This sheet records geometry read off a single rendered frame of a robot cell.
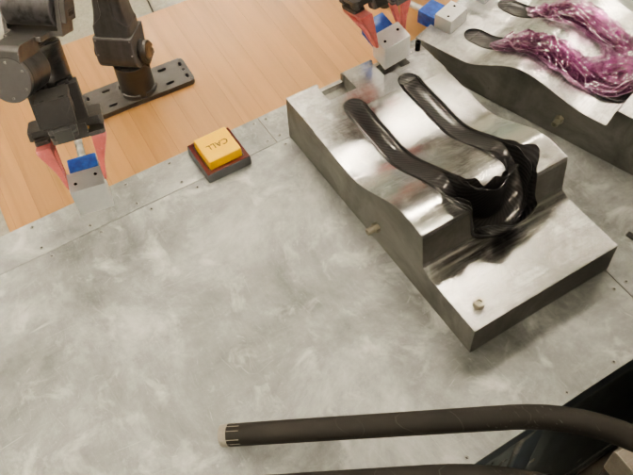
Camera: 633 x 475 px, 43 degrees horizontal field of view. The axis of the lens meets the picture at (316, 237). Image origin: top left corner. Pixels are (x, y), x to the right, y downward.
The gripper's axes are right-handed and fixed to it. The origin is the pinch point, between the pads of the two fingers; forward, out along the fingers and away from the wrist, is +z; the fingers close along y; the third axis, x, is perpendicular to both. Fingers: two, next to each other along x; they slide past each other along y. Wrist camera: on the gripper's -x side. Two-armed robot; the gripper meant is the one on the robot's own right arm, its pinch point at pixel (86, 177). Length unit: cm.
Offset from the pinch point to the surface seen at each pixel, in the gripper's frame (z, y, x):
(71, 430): 27.4, -11.5, -18.9
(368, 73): 0.2, 48.1, 12.3
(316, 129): 4.4, 35.6, 4.8
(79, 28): 7, 0, 186
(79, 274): 15.5, -6.0, 2.9
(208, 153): 5.9, 18.9, 12.9
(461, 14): -3, 70, 21
